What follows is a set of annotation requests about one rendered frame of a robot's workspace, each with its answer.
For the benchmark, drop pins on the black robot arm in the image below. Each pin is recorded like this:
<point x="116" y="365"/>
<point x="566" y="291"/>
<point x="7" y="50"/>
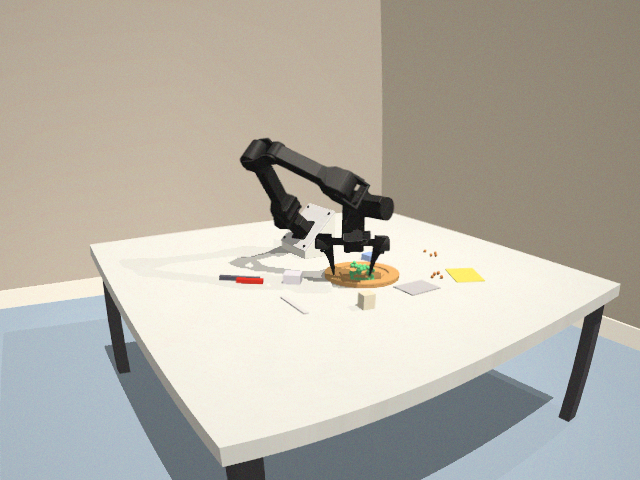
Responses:
<point x="337" y="183"/>

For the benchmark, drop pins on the orange round board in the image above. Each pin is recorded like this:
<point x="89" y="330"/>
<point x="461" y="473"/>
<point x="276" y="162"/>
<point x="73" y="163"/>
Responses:
<point x="384" y="275"/>

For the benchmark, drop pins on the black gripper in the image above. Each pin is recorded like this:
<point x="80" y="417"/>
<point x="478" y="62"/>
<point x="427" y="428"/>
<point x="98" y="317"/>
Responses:
<point x="325" y="242"/>

